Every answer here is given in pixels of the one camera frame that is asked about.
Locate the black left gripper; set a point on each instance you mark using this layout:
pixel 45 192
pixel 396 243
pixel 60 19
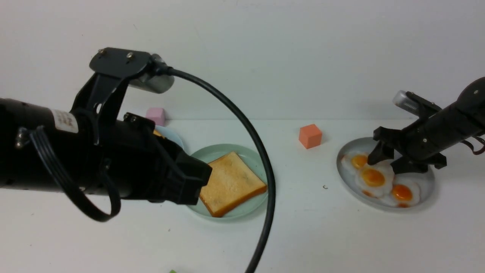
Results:
pixel 144 166

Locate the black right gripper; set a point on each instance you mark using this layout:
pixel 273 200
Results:
pixel 420 143

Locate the fried egg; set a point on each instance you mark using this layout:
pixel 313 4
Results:
pixel 353 162
pixel 404 193
pixel 375 181

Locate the toast slice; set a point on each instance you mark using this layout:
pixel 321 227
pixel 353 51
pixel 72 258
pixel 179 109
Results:
pixel 231 184

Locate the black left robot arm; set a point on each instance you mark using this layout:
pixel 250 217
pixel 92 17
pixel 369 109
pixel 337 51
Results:
pixel 72 141

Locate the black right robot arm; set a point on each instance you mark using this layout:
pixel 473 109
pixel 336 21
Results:
pixel 470 102

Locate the grey egg plate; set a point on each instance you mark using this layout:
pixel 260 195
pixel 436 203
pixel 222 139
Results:
pixel 426 181

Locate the light blue bread plate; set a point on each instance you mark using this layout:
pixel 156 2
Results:
pixel 169 134

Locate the pink cube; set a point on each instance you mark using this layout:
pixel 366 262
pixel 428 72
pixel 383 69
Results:
pixel 156 114

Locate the mint green centre plate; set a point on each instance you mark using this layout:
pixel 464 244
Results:
pixel 252 159

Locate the orange cube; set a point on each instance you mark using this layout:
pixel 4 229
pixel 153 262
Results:
pixel 310 136

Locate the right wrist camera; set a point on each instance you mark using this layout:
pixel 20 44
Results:
pixel 414 104

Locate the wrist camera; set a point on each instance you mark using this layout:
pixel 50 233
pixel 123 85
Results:
pixel 414 104
pixel 152 81

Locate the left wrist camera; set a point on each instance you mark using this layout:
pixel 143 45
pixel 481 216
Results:
pixel 152 81

